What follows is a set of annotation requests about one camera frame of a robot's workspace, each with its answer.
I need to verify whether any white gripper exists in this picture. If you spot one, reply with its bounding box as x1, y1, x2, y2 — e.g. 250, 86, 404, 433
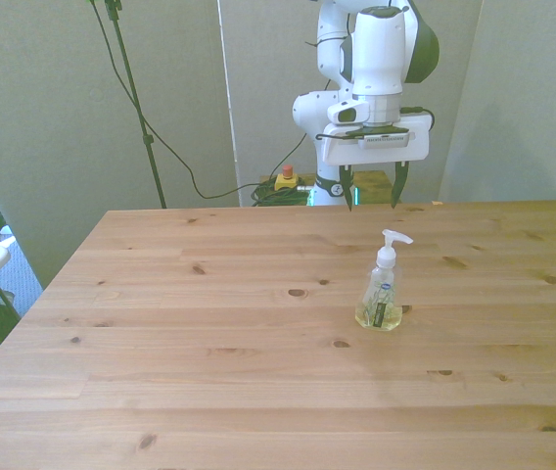
319, 113, 432, 212

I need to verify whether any clear pump sanitizer bottle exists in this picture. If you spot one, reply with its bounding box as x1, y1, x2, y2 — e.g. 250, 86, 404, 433
354, 228, 414, 332

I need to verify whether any yellow emergency stop button box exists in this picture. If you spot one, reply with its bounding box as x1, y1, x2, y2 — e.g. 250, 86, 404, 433
274, 164, 300, 192

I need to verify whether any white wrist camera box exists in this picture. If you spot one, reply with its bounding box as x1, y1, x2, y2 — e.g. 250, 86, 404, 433
326, 99, 372, 125

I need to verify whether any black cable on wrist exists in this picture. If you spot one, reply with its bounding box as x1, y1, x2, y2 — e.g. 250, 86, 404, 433
398, 105, 437, 134

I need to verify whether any coiled dark green cable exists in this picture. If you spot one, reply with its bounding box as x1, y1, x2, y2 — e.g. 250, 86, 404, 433
251, 180, 314, 208

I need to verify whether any white vertical wall strip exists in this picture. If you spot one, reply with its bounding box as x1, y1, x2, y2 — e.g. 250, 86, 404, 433
215, 0, 243, 208

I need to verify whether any black cable on stand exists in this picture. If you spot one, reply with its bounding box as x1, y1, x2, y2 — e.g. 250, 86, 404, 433
88, 0, 309, 200

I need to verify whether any black camera stand pole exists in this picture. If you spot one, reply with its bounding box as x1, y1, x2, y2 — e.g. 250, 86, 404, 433
104, 0, 168, 211

